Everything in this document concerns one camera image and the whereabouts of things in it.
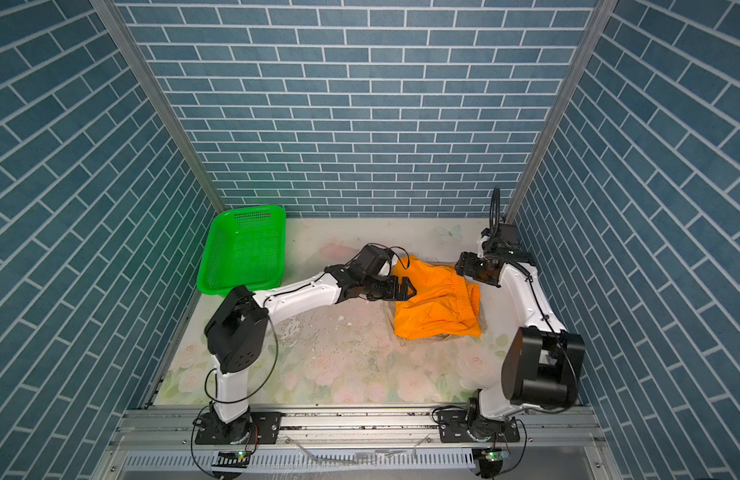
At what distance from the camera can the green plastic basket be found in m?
1.04

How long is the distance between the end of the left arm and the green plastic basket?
353mm

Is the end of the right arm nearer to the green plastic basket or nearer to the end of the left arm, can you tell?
the end of the left arm

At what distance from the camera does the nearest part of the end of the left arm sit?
67 centimetres
